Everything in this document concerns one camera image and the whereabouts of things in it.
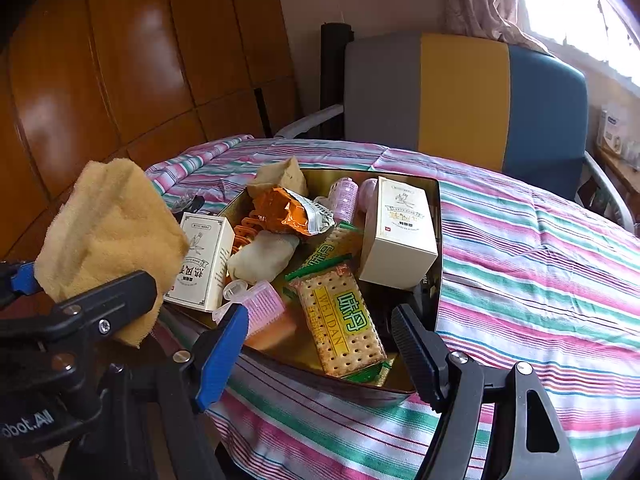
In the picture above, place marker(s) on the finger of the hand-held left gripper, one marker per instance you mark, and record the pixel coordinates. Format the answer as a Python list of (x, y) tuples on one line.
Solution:
[(22, 280), (110, 300)]

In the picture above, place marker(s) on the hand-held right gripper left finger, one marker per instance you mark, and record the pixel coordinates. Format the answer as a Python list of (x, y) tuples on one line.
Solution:
[(220, 355)]

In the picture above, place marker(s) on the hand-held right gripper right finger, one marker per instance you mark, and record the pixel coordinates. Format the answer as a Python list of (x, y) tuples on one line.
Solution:
[(420, 355)]

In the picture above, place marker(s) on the black game controller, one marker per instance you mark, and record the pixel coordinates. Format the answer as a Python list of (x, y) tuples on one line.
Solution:
[(427, 294)]

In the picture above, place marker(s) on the pink hair roller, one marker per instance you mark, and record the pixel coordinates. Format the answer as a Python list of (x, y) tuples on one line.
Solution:
[(262, 300), (345, 195)]

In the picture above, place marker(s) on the small yellow sponge block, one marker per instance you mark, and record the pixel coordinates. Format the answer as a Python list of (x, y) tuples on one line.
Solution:
[(110, 225)]

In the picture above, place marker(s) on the maroon box with gold lining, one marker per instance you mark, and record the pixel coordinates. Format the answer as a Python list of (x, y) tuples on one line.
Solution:
[(300, 360)]

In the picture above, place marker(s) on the cracker packet with green ends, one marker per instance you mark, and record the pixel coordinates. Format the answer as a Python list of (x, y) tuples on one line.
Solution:
[(340, 325), (330, 250)]

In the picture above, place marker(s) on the white carton box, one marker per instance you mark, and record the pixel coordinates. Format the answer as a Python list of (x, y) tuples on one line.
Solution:
[(200, 260)]

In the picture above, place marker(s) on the beige sock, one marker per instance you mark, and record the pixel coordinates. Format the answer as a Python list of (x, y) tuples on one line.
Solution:
[(260, 257)]

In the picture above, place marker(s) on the cream carton box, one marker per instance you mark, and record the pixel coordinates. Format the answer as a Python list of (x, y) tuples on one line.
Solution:
[(400, 240)]

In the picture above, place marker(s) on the orange and white snack packet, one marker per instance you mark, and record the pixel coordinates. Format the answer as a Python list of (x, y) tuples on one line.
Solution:
[(290, 212)]

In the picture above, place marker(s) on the pink sock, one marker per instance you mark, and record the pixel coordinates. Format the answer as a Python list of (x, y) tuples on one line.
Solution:
[(370, 192)]

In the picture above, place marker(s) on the large yellow sponge block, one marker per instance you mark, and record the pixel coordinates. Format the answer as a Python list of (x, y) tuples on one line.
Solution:
[(280, 175)]

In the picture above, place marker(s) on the striped cloth-covered desktop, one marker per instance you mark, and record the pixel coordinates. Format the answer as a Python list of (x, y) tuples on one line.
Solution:
[(525, 280)]

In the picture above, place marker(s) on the orange hair clip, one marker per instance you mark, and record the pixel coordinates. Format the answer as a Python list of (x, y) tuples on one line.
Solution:
[(245, 232)]

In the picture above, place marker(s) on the wooden wardrobe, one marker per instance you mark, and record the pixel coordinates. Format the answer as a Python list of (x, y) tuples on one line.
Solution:
[(125, 60)]

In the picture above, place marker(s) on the wooden side desk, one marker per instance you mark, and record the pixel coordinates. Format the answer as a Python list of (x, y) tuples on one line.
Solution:
[(620, 170)]

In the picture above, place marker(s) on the grey yellow blue armchair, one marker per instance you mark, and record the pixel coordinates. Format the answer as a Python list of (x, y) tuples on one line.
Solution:
[(545, 110)]

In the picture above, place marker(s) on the white and blue printed box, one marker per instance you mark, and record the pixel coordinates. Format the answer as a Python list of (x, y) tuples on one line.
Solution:
[(612, 130)]

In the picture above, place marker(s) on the black panel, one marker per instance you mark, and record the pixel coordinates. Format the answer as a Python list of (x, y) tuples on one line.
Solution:
[(336, 60)]

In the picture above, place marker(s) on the pink curtain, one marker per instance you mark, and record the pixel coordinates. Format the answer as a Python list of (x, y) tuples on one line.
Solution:
[(485, 0)]

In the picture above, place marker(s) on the window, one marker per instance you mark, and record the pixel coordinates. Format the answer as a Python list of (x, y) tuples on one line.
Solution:
[(565, 5)]

